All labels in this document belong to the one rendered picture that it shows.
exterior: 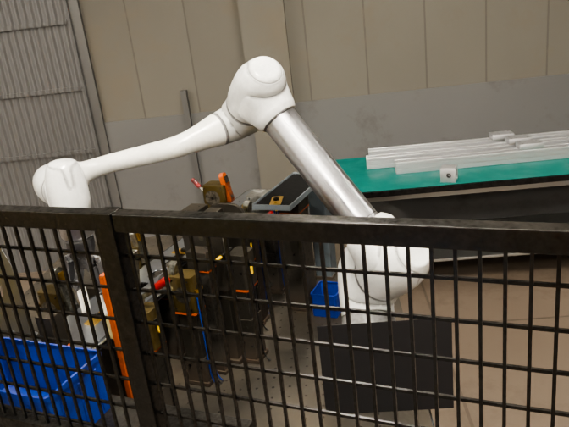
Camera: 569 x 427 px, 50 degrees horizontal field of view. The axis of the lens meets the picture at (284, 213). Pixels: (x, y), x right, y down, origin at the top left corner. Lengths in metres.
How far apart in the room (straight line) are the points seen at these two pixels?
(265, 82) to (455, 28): 2.86
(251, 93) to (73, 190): 0.53
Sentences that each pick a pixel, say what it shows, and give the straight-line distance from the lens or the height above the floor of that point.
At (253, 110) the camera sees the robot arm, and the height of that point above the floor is 1.52.
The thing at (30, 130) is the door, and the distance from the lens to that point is 4.79.
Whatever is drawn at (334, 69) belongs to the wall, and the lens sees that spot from 4.31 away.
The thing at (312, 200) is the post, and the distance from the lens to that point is 2.37.
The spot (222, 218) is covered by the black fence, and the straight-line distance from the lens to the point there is 0.74.
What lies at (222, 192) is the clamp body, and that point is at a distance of 2.65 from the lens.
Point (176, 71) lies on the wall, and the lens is 4.42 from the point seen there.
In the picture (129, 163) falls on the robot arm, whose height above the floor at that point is 1.40.
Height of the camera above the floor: 1.79
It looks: 19 degrees down
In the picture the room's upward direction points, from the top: 7 degrees counter-clockwise
